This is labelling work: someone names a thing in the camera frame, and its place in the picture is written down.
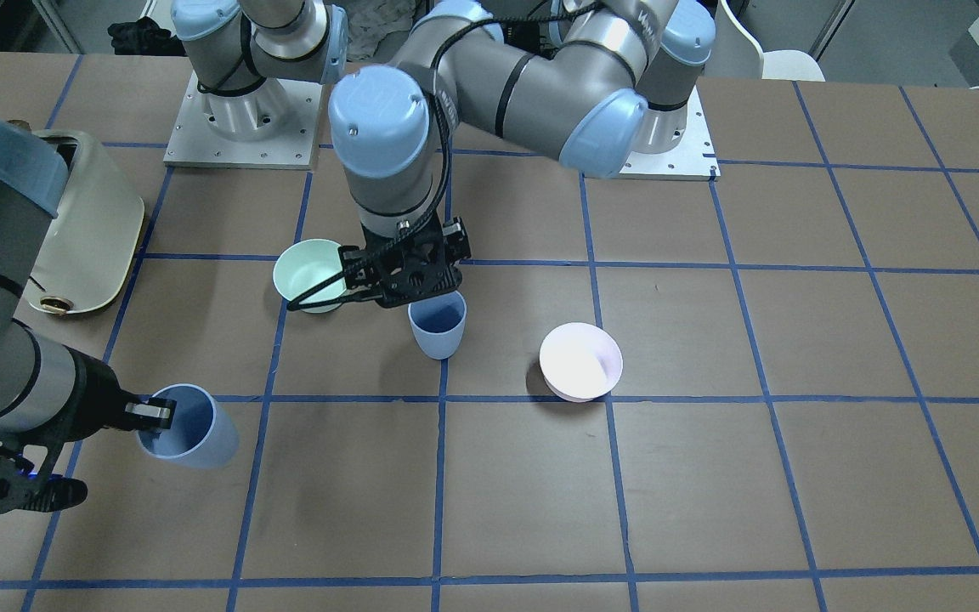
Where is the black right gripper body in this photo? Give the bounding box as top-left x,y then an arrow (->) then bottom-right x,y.
65,353 -> 150,442

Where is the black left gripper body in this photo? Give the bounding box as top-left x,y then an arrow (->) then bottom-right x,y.
338,218 -> 471,309

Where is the blue cup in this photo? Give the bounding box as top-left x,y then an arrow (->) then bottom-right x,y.
135,383 -> 240,469
407,291 -> 467,360

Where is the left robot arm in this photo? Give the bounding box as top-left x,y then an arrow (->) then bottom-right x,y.
286,1 -> 717,311

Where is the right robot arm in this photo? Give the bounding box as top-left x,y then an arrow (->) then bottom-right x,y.
0,120 -> 175,441

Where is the green bowl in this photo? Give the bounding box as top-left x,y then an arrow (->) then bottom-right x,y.
272,239 -> 342,314

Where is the pink bowl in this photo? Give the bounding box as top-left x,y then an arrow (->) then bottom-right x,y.
539,322 -> 623,403

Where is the white chair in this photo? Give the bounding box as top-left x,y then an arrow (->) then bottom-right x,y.
703,1 -> 826,82

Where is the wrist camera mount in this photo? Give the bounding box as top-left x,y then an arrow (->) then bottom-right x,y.
0,433 -> 88,515

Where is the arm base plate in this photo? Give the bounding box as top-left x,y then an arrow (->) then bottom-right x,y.
618,87 -> 722,181
163,75 -> 324,171

